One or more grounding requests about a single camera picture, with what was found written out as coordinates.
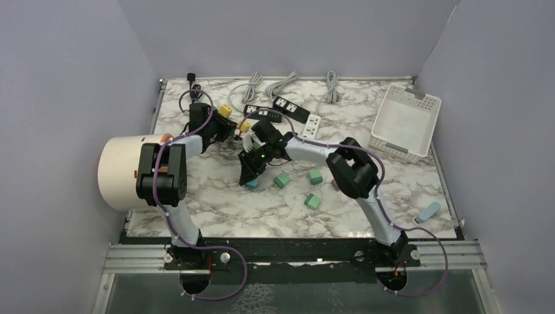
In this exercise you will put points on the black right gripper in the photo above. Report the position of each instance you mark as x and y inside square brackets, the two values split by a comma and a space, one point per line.
[249, 169]

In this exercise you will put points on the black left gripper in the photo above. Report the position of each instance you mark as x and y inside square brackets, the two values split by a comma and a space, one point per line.
[225, 126]

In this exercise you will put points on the yellow charger plug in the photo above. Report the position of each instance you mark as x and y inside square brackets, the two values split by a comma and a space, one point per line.
[244, 126]
[225, 110]

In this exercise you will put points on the teal blue charger plug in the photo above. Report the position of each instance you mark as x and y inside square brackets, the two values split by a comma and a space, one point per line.
[252, 184]

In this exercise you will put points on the green USB charger plug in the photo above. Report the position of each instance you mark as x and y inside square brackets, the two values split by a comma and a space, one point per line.
[282, 180]

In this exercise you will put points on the black power strip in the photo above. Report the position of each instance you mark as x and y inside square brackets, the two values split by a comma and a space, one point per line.
[256, 112]
[290, 109]

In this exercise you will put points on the light green charger plug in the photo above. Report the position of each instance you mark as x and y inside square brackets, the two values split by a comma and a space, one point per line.
[312, 201]

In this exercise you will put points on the white power strip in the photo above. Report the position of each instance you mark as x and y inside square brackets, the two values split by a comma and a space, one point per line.
[311, 126]

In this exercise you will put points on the green power strip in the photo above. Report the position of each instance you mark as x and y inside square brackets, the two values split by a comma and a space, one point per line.
[247, 140]

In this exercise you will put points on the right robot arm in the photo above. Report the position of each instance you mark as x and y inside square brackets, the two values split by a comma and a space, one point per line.
[357, 173]

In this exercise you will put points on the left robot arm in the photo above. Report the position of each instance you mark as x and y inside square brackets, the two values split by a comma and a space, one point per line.
[162, 173]

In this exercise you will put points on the light blue charger plug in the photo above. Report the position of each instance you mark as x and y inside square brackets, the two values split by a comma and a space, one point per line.
[427, 213]

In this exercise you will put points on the cream cylindrical drum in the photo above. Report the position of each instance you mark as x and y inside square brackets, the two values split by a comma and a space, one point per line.
[118, 170]

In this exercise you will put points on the white plastic basket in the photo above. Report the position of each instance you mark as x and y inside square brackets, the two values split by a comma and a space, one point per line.
[405, 123]

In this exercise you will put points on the aluminium front rail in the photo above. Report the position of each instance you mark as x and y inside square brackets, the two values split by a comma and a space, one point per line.
[418, 255]

